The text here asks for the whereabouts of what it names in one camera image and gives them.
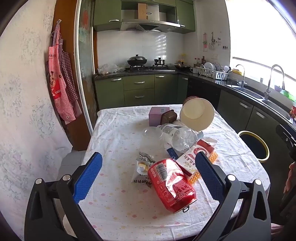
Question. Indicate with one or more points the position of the purple cardboard box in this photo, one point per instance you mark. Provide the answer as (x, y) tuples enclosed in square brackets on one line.
[(156, 115)]

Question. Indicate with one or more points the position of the dark checked apron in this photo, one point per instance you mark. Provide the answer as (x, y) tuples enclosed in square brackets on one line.
[(68, 74)]

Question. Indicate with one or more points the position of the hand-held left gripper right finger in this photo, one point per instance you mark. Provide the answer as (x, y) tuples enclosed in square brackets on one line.
[(209, 178)]

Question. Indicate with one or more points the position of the large steel faucet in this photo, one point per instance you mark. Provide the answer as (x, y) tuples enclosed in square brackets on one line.
[(268, 88)]

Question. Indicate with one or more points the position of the purple bowl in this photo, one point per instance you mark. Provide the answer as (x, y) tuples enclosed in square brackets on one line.
[(278, 87)]

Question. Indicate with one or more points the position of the blue packet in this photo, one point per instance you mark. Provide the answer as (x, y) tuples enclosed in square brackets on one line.
[(172, 153)]

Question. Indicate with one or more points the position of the green upper cabinets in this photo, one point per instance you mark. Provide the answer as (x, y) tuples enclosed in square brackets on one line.
[(106, 11)]

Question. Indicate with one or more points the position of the window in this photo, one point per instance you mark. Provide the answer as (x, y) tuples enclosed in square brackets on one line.
[(259, 34)]

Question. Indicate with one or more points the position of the black bin with yellow rim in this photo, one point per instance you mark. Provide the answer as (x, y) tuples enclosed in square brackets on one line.
[(252, 143)]

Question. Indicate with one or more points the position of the person's right hand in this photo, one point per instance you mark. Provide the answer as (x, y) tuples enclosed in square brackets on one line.
[(289, 180)]

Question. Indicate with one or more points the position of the brown plastic tray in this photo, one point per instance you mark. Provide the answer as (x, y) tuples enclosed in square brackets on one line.
[(167, 117)]

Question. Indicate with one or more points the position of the gas stove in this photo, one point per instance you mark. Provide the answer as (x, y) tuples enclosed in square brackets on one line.
[(148, 68)]

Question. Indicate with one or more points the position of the white dish rack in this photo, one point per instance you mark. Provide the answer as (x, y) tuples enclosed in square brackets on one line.
[(212, 74)]

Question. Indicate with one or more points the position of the black kitchen utensils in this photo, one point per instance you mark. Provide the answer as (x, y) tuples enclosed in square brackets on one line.
[(226, 69)]

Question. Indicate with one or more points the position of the wooden door frame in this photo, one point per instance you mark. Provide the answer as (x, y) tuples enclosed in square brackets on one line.
[(67, 23)]

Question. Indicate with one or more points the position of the cream paper noodle bowl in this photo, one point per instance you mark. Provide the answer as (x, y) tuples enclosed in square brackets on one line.
[(196, 113)]

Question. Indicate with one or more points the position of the black stone countertop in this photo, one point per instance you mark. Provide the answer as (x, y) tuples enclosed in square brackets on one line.
[(208, 78)]

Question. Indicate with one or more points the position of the condiment bottles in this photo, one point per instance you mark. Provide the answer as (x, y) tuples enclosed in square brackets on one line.
[(200, 62)]

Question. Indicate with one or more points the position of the white floral tablecloth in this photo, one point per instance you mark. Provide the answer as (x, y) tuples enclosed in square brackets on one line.
[(115, 139)]

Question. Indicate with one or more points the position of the wall hanging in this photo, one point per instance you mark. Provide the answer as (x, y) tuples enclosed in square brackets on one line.
[(205, 42)]

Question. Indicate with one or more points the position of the red gingham apron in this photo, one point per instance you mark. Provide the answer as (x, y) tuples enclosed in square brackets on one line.
[(57, 88)]

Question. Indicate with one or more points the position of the grey snack packet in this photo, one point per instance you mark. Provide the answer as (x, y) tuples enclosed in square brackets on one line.
[(141, 166)]

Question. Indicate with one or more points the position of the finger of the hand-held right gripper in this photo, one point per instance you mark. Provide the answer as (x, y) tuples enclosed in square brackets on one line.
[(285, 135)]

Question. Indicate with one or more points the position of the clear plastic bottle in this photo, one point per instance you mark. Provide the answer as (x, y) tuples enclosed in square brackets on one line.
[(180, 136)]

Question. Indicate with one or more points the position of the clear plastic bags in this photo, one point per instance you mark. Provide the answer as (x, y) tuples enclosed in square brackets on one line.
[(111, 68)]

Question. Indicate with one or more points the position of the red soda can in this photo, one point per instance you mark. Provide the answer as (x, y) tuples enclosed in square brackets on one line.
[(171, 185)]

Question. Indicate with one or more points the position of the white plates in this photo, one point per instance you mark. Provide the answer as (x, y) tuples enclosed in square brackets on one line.
[(211, 66)]

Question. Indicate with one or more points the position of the hanging ladle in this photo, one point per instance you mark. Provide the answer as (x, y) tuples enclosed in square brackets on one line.
[(211, 44)]

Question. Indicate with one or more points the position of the white mug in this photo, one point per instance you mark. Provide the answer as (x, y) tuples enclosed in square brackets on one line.
[(194, 70)]

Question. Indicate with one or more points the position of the white and red milk carton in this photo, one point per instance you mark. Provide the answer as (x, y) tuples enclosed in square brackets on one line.
[(188, 162)]

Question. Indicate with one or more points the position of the steel double sink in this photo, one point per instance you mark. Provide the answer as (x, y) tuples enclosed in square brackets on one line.
[(249, 92)]

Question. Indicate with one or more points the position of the black wok with lid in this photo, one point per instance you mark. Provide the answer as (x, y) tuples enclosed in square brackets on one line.
[(137, 60)]

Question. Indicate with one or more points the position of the yellow sponge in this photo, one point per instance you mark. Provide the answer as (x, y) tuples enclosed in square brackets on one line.
[(236, 71)]

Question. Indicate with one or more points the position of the green lower cabinets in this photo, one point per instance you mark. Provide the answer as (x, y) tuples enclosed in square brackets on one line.
[(138, 90)]

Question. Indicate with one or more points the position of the steel range hood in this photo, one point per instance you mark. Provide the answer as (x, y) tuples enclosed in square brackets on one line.
[(148, 25)]

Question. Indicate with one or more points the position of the green cabinets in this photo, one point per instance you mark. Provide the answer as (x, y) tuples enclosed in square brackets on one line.
[(106, 11), (138, 90)]

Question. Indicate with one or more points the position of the green plastic tray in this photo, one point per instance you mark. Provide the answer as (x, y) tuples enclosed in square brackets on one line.
[(288, 95)]

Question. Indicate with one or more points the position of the red cup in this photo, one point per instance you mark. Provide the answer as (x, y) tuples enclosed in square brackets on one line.
[(293, 111)]

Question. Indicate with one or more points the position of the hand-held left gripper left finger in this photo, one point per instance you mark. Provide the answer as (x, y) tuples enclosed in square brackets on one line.
[(89, 176)]

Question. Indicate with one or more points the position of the small steel faucet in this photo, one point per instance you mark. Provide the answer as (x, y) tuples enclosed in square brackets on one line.
[(242, 78)]

